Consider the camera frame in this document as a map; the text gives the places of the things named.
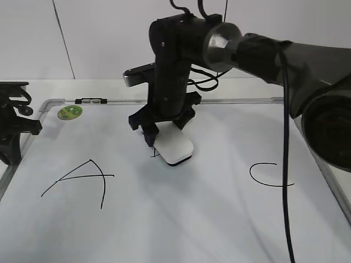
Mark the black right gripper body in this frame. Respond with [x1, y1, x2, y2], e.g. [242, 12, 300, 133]
[128, 62, 201, 130]

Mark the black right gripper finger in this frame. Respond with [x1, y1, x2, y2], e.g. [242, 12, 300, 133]
[141, 122, 159, 147]
[173, 108, 195, 130]

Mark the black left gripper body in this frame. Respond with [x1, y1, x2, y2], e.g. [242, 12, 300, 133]
[1, 82, 42, 165]

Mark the white whiteboard eraser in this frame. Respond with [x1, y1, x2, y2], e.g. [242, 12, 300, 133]
[154, 122, 194, 166]

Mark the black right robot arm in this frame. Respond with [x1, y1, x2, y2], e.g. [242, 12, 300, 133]
[124, 13, 350, 171]

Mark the green round magnet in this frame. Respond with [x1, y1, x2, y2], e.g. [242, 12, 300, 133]
[58, 105, 83, 121]

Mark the black silver marker pen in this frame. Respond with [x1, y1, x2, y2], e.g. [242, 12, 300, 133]
[65, 98, 107, 105]

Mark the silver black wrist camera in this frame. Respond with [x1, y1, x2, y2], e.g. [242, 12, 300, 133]
[123, 63, 154, 87]

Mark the white whiteboard with grey frame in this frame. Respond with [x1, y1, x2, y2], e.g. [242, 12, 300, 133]
[0, 96, 351, 263]

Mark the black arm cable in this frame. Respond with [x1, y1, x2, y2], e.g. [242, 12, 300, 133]
[279, 49, 296, 263]

